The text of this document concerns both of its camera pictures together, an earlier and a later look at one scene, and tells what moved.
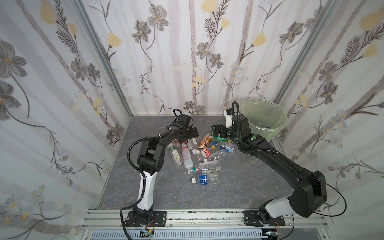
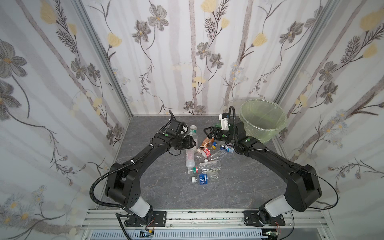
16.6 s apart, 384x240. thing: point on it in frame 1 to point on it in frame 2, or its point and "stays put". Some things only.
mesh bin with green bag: x=264 y=117 stays put
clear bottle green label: x=176 y=154 to x=193 y=132
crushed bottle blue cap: x=227 y=148 stays put
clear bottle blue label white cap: x=210 y=178 stays put
